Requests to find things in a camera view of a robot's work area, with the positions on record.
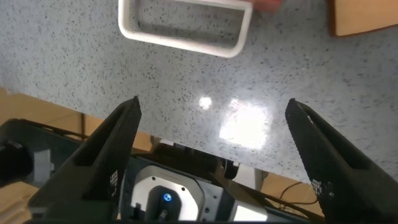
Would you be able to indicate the toast bread slice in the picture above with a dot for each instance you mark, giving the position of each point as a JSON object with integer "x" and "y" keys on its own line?
{"x": 363, "y": 15}

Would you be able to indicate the white black robot base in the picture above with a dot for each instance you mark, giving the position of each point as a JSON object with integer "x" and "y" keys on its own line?
{"x": 174, "y": 183}

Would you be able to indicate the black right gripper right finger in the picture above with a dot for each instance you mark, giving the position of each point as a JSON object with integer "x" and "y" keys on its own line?
{"x": 335, "y": 168}

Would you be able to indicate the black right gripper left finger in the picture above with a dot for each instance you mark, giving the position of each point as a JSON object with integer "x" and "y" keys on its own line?
{"x": 105, "y": 155}

